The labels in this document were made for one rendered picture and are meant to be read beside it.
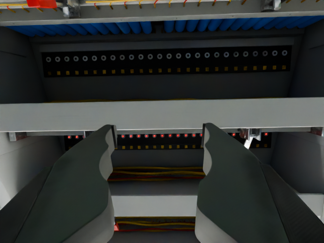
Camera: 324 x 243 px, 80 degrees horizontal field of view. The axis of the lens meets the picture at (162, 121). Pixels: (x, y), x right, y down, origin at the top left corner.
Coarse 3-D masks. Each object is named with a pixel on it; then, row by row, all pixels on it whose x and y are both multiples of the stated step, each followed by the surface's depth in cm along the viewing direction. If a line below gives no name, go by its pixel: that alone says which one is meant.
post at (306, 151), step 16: (304, 32) 42; (304, 48) 42; (320, 48) 38; (304, 64) 42; (320, 64) 38; (304, 80) 42; (320, 80) 38; (288, 96) 48; (304, 96) 42; (320, 96) 38; (288, 144) 48; (304, 144) 43; (272, 160) 56; (288, 160) 48; (304, 160) 43; (320, 160) 38; (288, 176) 49; (304, 176) 43; (320, 176) 38; (304, 192) 43; (320, 192) 38
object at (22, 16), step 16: (112, 0) 26; (128, 0) 26; (240, 0) 27; (256, 0) 27; (288, 0) 27; (304, 0) 27; (320, 0) 27; (0, 16) 29; (16, 16) 29; (32, 16) 28; (48, 16) 28; (96, 16) 28; (112, 16) 28; (128, 16) 28; (144, 16) 28; (160, 16) 28; (176, 16) 28; (192, 16) 28; (208, 16) 28; (224, 16) 29; (240, 16) 29; (256, 16) 29; (272, 16) 29
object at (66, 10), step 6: (30, 0) 19; (36, 0) 19; (42, 0) 19; (48, 0) 20; (54, 0) 21; (30, 6) 19; (36, 6) 19; (42, 6) 19; (48, 6) 20; (54, 6) 21; (60, 6) 23; (66, 6) 24; (66, 12) 25
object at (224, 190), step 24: (216, 144) 10; (240, 144) 10; (216, 168) 8; (240, 168) 8; (216, 192) 7; (240, 192) 7; (264, 192) 7; (216, 216) 6; (240, 216) 6; (264, 216) 6; (216, 240) 6; (240, 240) 6; (264, 240) 6; (288, 240) 6
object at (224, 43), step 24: (0, 0) 27; (24, 0) 27; (312, 24) 39; (0, 48) 36; (24, 48) 42; (48, 48) 42; (72, 48) 42; (96, 48) 42; (120, 48) 42; (144, 48) 42; (168, 48) 42
